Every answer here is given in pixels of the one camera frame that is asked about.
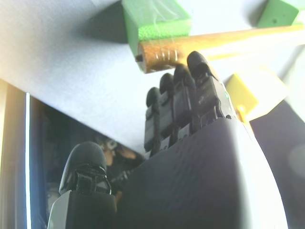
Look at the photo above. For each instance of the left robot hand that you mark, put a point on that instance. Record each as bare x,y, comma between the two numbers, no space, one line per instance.
190,181

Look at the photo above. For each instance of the wooden rod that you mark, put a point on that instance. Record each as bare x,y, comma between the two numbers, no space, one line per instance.
195,43

